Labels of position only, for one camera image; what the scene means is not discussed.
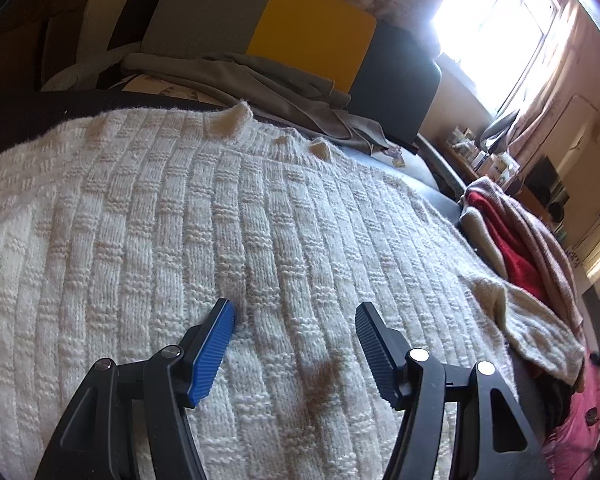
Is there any pink beige knit garment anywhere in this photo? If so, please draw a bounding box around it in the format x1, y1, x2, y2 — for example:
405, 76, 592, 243
460, 177, 585, 392

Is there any grey khaki garment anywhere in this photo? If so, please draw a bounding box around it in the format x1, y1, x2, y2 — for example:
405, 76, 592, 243
42, 44, 392, 155

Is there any black monitor screen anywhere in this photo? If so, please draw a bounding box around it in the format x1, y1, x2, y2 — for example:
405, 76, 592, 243
524, 156, 560, 206

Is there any white knitted sweater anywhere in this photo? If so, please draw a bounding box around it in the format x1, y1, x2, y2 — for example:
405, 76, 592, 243
0, 105, 513, 479

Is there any red garment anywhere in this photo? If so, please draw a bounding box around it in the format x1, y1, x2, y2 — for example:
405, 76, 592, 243
468, 191, 550, 306

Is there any magenta ruffled bed cover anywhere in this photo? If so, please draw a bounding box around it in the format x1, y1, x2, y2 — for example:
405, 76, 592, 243
543, 352, 600, 480

